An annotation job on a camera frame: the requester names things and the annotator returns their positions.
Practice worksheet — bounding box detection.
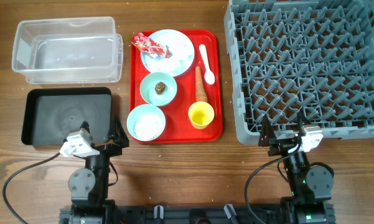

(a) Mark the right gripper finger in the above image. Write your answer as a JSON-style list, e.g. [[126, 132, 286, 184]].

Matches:
[[297, 112, 311, 133], [258, 115, 277, 147]]

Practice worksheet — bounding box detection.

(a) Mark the light blue bowl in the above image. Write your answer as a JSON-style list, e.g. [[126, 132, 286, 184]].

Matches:
[[126, 104, 166, 141]]

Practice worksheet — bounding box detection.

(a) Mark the white rice pile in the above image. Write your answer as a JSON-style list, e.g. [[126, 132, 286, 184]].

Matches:
[[133, 113, 163, 141]]

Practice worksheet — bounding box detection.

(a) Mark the green bowl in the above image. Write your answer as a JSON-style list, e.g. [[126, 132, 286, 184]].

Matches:
[[139, 72, 177, 106]]

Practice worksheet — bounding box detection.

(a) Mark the brown food lump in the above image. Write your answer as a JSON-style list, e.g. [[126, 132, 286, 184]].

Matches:
[[155, 82, 166, 95]]

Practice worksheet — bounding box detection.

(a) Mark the yellow cup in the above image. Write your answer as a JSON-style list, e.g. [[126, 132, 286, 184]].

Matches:
[[188, 101, 215, 129]]

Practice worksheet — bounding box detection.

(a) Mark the orange carrot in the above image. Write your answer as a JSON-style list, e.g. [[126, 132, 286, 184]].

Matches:
[[195, 66, 207, 102]]

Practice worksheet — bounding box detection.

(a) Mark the white plastic spoon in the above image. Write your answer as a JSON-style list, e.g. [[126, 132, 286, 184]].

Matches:
[[199, 44, 215, 85]]

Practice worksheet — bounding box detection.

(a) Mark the red snack wrapper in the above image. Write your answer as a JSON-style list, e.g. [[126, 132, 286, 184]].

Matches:
[[131, 32, 171, 58]]

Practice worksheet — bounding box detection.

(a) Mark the light blue plate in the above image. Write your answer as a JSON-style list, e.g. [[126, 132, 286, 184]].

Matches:
[[141, 29, 195, 77]]

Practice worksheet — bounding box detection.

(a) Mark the white tissue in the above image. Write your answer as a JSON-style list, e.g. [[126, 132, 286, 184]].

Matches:
[[166, 45, 189, 67]]

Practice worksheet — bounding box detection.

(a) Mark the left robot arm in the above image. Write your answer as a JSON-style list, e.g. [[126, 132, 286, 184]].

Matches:
[[58, 117, 129, 224]]

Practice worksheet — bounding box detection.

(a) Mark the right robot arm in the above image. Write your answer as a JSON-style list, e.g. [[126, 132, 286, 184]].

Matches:
[[258, 113, 335, 224]]

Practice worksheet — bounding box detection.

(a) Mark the black waste tray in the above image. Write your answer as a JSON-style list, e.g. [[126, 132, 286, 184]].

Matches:
[[21, 87, 112, 146]]

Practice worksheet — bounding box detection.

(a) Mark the grey dishwasher rack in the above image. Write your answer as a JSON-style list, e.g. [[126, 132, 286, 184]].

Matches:
[[224, 0, 374, 144]]

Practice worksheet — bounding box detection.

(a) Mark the red serving tray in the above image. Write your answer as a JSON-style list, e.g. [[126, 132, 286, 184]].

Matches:
[[129, 29, 223, 144]]

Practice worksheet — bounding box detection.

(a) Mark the clear plastic bin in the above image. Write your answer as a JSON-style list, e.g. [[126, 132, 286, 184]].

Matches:
[[12, 16, 123, 85]]

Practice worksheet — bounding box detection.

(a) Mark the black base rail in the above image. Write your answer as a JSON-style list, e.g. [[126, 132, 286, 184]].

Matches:
[[58, 203, 335, 224]]

